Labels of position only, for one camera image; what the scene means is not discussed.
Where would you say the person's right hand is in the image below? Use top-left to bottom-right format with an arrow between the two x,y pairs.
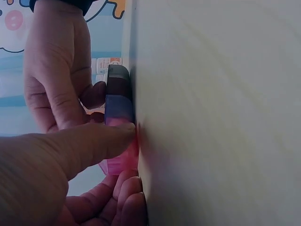
23,1 -> 108,133

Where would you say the person's left hand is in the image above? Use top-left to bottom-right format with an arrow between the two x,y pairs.
0,122 -> 149,226

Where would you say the translucent multicoloured pill organiser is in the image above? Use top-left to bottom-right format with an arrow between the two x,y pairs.
98,64 -> 140,176

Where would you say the black wrist band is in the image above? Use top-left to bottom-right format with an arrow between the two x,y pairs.
29,0 -> 97,17

